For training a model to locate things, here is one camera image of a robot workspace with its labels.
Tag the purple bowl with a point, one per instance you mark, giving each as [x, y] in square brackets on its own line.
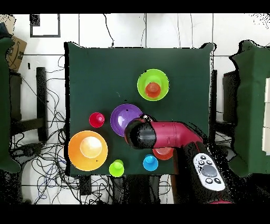
[120, 118]

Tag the orange cup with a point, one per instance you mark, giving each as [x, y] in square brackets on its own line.
[153, 90]

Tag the green bowl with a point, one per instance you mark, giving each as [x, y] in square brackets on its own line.
[153, 76]

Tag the lime green cup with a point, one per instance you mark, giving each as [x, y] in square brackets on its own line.
[116, 169]

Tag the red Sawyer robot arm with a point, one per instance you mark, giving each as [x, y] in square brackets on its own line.
[173, 133]

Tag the red cup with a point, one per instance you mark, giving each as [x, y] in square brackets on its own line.
[96, 120]

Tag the orange bowl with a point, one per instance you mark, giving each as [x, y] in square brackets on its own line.
[163, 153]

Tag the blue cup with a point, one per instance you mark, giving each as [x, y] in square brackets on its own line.
[150, 162]

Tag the dark green tablecloth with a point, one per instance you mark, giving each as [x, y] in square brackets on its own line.
[101, 69]

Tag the large yellow bowl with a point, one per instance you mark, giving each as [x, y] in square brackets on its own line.
[76, 152]

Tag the black metal stand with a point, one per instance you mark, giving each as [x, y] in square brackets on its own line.
[41, 95]
[230, 95]

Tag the black chair base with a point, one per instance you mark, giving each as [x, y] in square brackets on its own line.
[27, 150]

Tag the green cloth covered table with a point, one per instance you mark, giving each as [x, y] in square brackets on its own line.
[253, 84]
[4, 105]

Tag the cardboard box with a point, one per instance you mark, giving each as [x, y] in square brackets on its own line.
[15, 55]

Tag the white box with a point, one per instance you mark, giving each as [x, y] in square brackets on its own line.
[266, 141]
[267, 90]

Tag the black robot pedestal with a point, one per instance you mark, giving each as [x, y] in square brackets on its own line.
[130, 190]

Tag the black square frame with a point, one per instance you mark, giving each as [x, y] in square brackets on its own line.
[45, 36]

